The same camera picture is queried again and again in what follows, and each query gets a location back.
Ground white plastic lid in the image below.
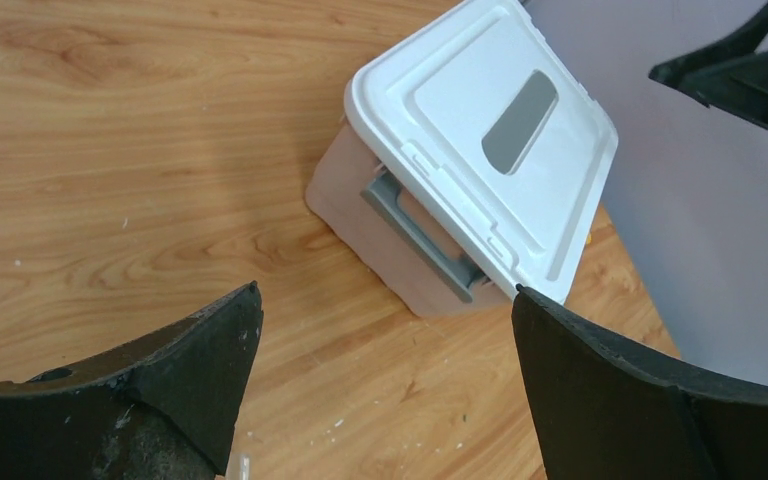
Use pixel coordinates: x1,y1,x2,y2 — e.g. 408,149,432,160
344,1,618,304

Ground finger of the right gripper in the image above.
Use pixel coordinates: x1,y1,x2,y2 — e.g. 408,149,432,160
648,2,768,130

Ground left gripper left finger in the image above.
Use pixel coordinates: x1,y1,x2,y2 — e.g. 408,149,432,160
0,283,264,479

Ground pink plastic bin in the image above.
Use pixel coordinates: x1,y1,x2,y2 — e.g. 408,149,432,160
305,122,511,317

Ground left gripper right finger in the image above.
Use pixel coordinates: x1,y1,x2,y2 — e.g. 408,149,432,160
512,286,768,479

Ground clear test tube rack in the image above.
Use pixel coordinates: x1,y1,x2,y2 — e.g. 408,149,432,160
225,452,251,480

